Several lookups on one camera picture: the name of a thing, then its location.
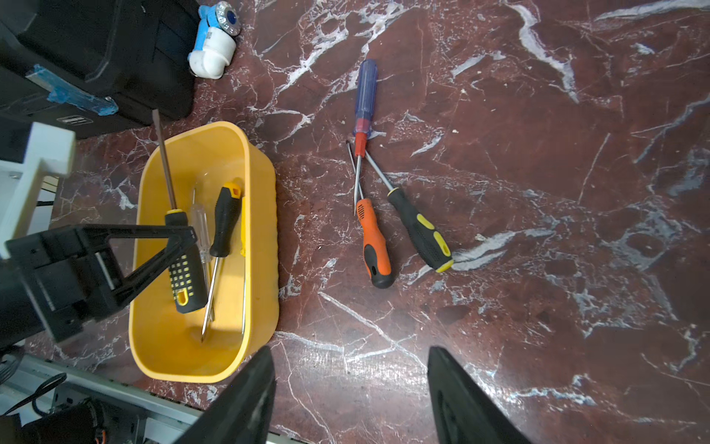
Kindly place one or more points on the orange black screwdriver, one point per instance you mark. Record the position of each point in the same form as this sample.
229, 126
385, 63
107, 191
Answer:
376, 256

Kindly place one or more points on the blue red transparent screwdriver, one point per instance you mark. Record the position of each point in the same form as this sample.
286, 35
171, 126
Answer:
365, 109

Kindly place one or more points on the black yellow-dotted screwdriver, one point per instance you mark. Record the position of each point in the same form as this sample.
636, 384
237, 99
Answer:
186, 275

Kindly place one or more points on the yellow handle screwdriver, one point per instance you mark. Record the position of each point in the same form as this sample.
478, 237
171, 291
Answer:
244, 264

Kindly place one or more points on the black plastic toolbox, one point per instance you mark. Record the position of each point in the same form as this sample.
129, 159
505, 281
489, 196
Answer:
97, 67

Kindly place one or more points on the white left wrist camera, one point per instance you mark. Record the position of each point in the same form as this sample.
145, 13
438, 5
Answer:
49, 151

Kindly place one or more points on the black yellow-striped screwdriver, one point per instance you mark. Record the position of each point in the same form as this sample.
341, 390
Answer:
426, 239

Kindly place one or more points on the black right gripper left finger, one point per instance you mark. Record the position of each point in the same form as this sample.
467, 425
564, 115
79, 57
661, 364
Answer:
242, 412

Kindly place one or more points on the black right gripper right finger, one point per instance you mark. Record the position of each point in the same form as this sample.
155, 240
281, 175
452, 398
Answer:
462, 411

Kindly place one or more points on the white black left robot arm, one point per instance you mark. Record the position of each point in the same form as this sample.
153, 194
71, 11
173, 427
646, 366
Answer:
57, 280

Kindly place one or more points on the black yellow-capped screwdriver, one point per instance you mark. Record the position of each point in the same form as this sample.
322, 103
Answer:
226, 215

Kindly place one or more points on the blue white small object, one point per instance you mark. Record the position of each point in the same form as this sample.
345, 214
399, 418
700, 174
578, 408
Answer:
215, 43

